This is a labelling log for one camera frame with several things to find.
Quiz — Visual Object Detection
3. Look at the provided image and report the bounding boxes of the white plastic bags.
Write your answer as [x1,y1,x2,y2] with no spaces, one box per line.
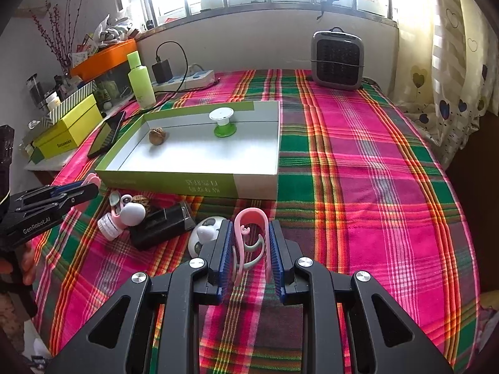
[94,13,134,46]

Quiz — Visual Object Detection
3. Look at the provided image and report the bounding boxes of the paper cards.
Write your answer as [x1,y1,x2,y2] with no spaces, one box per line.
[72,33,99,67]

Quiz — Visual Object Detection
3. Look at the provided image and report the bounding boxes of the white power strip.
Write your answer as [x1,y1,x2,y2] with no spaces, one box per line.
[152,69,216,91]

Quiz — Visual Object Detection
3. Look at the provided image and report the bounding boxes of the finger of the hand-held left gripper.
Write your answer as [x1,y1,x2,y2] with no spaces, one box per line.
[17,181,88,203]
[13,183,100,221]

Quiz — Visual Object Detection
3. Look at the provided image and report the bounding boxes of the plaid blanket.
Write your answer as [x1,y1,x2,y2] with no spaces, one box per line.
[31,68,481,374]

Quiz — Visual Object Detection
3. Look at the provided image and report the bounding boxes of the white plastic knob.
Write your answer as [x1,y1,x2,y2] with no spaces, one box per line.
[125,202,147,227]

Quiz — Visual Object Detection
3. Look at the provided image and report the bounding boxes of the black cable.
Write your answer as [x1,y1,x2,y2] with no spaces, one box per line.
[155,41,220,105]

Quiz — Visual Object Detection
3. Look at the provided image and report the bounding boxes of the black rectangular case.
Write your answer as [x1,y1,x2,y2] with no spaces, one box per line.
[128,202,196,251]

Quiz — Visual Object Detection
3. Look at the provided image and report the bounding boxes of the black window hook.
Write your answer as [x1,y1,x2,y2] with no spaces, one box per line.
[317,0,341,21]

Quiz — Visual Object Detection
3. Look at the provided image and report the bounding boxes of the black smartphone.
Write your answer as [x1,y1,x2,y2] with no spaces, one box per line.
[88,111,127,159]

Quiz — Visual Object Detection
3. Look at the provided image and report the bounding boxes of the yellow green box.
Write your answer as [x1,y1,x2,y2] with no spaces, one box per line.
[33,93,104,161]

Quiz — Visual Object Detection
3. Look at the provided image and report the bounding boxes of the pink green plastic clip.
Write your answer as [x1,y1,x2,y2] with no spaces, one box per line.
[233,207,270,285]

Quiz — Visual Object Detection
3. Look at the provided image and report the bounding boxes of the green white cardboard box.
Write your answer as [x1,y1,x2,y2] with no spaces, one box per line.
[94,100,282,199]

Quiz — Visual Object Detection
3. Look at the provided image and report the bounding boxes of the person's left hand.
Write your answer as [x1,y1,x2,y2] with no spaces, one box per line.
[21,242,38,285]

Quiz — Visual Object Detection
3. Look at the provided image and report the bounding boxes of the clear plastic container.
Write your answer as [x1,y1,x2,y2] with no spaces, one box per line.
[94,66,138,107]

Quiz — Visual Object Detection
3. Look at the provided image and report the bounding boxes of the grey space heater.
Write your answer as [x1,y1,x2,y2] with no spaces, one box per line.
[311,27,367,91]

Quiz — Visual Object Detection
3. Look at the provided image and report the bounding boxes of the orange box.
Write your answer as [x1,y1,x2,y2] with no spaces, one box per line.
[70,39,138,82]

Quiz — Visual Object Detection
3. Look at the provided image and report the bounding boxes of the green white spool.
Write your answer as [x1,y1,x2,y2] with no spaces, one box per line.
[208,108,235,139]

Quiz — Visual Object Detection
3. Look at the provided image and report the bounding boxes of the panda toy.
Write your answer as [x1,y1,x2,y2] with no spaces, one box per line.
[189,215,227,258]

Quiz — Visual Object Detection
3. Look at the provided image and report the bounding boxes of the dried decorative branches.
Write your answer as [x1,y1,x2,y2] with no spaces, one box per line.
[29,0,90,75]

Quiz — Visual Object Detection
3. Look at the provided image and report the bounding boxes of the striped gift box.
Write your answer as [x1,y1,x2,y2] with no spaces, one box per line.
[41,81,97,126]

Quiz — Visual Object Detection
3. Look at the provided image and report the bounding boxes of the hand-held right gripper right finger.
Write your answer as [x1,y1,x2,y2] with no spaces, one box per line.
[267,220,455,374]

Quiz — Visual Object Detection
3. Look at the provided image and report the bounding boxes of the black charger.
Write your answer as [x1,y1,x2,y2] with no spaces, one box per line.
[151,59,173,84]

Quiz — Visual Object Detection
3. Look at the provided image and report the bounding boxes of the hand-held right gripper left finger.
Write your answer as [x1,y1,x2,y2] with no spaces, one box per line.
[47,220,235,374]

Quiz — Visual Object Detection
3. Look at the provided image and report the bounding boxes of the green lotion bottle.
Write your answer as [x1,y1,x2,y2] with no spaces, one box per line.
[127,50,157,110]

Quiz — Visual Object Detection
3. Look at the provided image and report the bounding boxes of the heart print curtain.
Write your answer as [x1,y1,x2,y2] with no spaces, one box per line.
[395,0,499,169]

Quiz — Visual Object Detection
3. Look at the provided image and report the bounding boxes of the glass jar with black lid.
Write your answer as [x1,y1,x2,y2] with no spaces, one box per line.
[27,73,46,110]

